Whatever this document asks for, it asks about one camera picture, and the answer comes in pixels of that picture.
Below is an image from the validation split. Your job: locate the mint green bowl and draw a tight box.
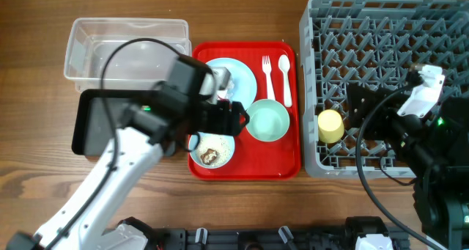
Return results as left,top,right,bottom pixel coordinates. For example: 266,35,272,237
246,99,290,142

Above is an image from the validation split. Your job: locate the right black cable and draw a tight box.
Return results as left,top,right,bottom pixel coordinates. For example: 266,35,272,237
355,79,444,250

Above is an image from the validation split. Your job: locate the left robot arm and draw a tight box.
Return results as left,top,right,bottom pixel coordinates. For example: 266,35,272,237
7,56,249,249

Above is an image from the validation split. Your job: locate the grey dishwasher rack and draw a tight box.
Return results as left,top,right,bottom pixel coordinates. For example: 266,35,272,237
299,0,468,179

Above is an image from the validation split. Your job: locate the clear plastic bin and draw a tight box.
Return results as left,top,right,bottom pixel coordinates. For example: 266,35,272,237
64,18,192,92

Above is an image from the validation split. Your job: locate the red serving tray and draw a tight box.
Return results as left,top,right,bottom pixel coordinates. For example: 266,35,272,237
188,41,301,181

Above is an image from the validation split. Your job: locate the white plastic fork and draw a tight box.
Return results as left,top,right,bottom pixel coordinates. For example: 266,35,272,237
262,56,276,100

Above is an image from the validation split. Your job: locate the left black cable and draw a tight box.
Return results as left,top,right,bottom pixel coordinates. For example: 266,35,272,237
43,37,184,250

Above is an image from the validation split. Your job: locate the white plastic spoon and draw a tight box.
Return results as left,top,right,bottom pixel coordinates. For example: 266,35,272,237
278,54,292,108

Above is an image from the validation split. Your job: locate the white napkin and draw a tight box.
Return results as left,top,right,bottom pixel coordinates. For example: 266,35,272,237
225,80,235,100

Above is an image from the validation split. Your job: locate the yellow plastic cup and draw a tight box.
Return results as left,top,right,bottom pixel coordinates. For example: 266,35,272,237
317,109,344,144

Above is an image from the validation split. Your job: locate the light blue plate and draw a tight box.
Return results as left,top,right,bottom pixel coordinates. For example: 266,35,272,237
207,58,257,110

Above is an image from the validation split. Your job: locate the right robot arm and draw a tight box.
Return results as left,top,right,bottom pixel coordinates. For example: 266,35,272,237
347,84,468,249

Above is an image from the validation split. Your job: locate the black plastic tray bin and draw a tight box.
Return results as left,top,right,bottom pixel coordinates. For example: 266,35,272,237
72,89,157,157

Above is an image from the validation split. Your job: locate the white rice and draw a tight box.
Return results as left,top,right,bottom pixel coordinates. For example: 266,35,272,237
195,134,232,169

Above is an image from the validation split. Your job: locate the red ketchup packet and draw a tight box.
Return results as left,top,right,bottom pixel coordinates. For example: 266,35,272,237
217,95,229,101

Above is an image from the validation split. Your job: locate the brown food scrap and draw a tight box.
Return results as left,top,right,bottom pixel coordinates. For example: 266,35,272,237
200,148,218,165

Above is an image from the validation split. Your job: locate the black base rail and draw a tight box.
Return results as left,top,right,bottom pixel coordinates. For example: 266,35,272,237
117,216,410,250

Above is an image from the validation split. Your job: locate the light blue small bowl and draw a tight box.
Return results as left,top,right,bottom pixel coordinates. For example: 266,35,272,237
188,133,235,169

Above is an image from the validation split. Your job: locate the black cable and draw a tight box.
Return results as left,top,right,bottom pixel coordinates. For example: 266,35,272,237
43,37,184,250
355,79,444,250

